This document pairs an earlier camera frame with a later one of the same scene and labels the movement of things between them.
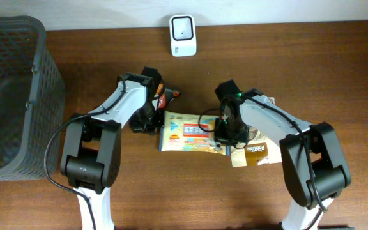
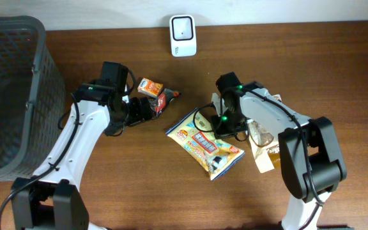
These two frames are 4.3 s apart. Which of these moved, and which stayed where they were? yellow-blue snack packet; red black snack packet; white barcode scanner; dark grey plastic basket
Moved: yellow-blue snack packet
Stayed: white barcode scanner; dark grey plastic basket; red black snack packet
